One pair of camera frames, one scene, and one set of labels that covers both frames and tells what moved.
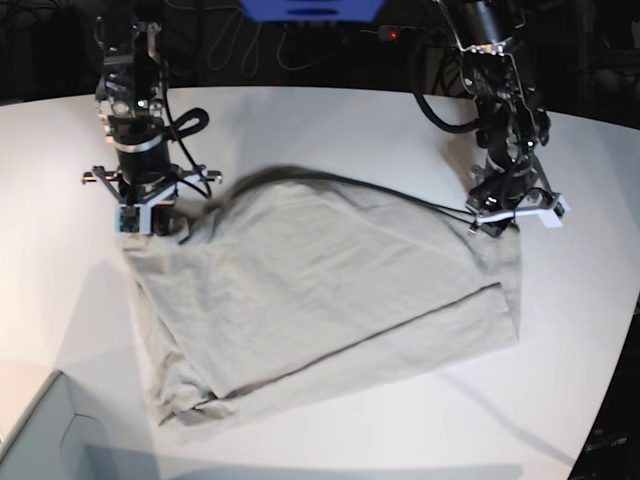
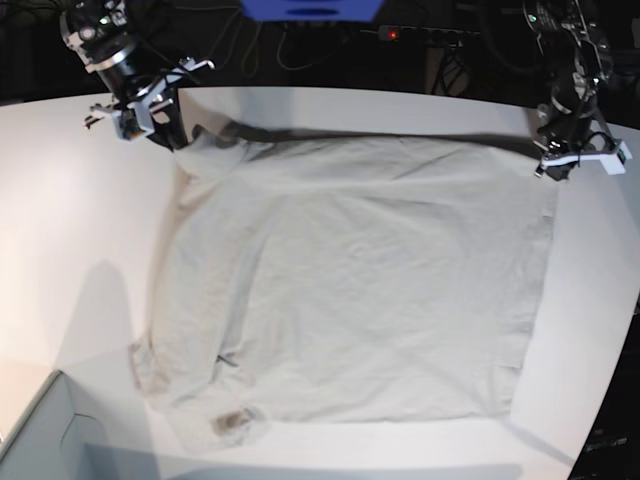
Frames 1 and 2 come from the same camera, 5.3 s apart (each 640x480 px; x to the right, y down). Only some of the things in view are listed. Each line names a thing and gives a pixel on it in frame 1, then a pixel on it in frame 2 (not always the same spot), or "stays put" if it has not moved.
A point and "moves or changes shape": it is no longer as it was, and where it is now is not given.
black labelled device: [612, 448] stays put
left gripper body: [143, 184] to [153, 109]
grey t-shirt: [292, 291] moves or changes shape
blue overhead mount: [312, 11] stays put
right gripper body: [507, 189] to [568, 137]
